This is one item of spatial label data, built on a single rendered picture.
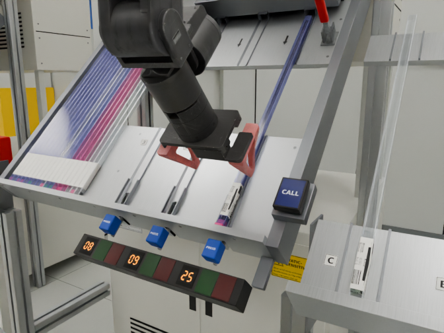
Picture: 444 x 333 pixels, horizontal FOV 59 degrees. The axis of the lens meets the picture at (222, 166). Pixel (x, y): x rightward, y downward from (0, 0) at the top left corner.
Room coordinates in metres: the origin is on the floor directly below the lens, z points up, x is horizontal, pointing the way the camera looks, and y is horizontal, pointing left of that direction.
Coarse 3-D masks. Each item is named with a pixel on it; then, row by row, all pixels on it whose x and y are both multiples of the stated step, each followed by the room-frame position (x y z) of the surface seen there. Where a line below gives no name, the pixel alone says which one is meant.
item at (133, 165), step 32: (128, 128) 0.85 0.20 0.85; (160, 128) 0.81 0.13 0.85; (128, 160) 0.78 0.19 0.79; (160, 160) 0.74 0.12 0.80; (256, 160) 0.65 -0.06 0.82; (288, 160) 0.63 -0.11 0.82; (96, 192) 0.74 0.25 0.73; (128, 192) 0.71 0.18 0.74; (160, 192) 0.68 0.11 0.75; (192, 192) 0.65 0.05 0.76; (224, 192) 0.63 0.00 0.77; (256, 192) 0.60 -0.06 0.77; (256, 224) 0.56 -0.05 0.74
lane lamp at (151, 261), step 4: (148, 252) 0.61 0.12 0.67; (148, 256) 0.60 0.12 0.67; (152, 256) 0.60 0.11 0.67; (156, 256) 0.59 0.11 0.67; (160, 256) 0.59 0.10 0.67; (144, 260) 0.60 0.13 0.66; (148, 260) 0.59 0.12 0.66; (152, 260) 0.59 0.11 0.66; (156, 260) 0.59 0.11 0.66; (144, 264) 0.59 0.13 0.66; (148, 264) 0.59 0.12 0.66; (152, 264) 0.59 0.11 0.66; (156, 264) 0.58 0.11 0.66; (140, 268) 0.59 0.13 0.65; (144, 268) 0.59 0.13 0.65; (148, 268) 0.58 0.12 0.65; (152, 268) 0.58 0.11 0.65; (140, 272) 0.58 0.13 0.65; (144, 272) 0.58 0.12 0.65; (148, 272) 0.58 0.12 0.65; (152, 272) 0.58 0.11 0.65; (152, 276) 0.57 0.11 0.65
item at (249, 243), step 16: (16, 192) 0.86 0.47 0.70; (32, 192) 0.80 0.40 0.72; (48, 192) 0.76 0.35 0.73; (64, 192) 0.74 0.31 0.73; (64, 208) 0.81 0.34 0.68; (80, 208) 0.75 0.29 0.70; (96, 208) 0.71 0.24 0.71; (112, 208) 0.67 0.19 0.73; (128, 208) 0.65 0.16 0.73; (128, 224) 0.71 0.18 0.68; (144, 224) 0.67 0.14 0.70; (160, 224) 0.63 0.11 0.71; (176, 224) 0.60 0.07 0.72; (192, 224) 0.58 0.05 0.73; (208, 224) 0.57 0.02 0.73; (192, 240) 0.63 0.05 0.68; (224, 240) 0.57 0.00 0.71; (240, 240) 0.54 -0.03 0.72; (256, 240) 0.52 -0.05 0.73; (256, 256) 0.57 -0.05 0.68; (272, 256) 0.55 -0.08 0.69
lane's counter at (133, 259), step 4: (132, 252) 0.62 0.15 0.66; (136, 252) 0.61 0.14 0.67; (140, 252) 0.61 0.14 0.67; (128, 256) 0.61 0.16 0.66; (132, 256) 0.61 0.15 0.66; (136, 256) 0.61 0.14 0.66; (140, 256) 0.61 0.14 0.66; (128, 260) 0.61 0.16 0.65; (132, 260) 0.61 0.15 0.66; (136, 260) 0.60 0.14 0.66; (140, 260) 0.60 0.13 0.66; (124, 264) 0.61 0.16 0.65; (128, 264) 0.60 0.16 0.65; (132, 264) 0.60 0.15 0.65; (136, 264) 0.60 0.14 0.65; (132, 268) 0.59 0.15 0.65; (136, 268) 0.59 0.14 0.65
